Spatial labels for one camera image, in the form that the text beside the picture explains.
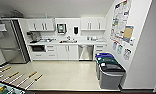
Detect stainless steel dishwasher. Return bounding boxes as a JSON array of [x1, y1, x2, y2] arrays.
[[78, 44, 95, 62]]

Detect chrome sink faucet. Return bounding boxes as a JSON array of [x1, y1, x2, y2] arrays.
[[66, 35, 72, 42]]

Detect white base cabinet row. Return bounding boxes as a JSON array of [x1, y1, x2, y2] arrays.
[[28, 42, 108, 62]]

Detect steel paper towel dispenser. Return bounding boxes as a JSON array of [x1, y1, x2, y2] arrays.
[[56, 22, 67, 35]]

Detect blue lid recycling bin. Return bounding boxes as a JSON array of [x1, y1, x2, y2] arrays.
[[95, 52, 115, 80]]

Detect green lid recycling bin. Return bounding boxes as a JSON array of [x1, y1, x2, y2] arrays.
[[96, 56, 121, 81]]

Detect black built-in microwave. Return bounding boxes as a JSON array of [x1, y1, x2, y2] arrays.
[[29, 44, 47, 54]]

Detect slim bottle on cabinet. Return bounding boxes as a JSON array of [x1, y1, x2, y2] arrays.
[[44, 13, 49, 20]]

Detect grey trash bin black lid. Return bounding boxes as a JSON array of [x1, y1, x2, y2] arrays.
[[99, 62, 126, 91]]

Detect black coffee machine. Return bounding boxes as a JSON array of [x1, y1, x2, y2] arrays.
[[26, 31, 42, 44]]

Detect tan paper on poster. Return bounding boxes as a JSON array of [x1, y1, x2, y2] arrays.
[[122, 25, 135, 43]]

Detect stainless steel refrigerator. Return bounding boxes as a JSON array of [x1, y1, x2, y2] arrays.
[[0, 18, 29, 65]]

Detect white paper on refrigerator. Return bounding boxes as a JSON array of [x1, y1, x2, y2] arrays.
[[0, 23, 9, 33]]

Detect white wall cabinet four doors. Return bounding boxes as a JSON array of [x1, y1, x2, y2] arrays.
[[25, 17, 56, 33]]

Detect large colourful wall poster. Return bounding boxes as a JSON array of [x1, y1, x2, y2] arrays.
[[109, 0, 133, 45]]

